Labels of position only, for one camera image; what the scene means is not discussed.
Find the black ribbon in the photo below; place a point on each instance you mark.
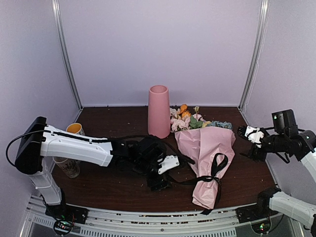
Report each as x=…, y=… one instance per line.
x=212, y=177

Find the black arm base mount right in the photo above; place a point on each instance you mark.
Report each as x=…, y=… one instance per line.
x=252, y=213

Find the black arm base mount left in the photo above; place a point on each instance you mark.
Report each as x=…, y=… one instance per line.
x=67, y=213

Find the clear printed glass cup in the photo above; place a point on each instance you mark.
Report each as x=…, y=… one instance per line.
x=69, y=166

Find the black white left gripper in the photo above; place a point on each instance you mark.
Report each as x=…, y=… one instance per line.
x=158, y=184

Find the aluminium corner post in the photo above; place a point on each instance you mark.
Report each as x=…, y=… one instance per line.
x=254, y=63
x=65, y=55

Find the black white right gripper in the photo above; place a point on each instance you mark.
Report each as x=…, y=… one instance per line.
x=255, y=154

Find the pink vase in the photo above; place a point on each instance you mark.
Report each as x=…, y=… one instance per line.
x=158, y=111

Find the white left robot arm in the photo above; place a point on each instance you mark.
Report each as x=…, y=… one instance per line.
x=42, y=140

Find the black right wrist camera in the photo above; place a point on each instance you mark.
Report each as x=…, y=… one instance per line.
x=285, y=122

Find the artificial flower bouquet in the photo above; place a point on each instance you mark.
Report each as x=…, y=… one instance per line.
x=182, y=119

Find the aluminium right corner post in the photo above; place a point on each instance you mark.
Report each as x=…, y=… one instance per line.
x=254, y=63

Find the pink wrapping paper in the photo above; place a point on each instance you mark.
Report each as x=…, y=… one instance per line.
x=189, y=141

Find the aluminium left corner post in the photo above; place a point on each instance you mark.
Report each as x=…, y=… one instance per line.
x=65, y=55

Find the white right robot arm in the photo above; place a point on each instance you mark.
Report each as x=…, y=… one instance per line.
x=296, y=176

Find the aluminium front rail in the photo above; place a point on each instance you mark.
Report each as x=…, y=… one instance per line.
x=221, y=222

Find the yellow-inside paper cup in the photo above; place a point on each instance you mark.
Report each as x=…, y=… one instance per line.
x=75, y=128

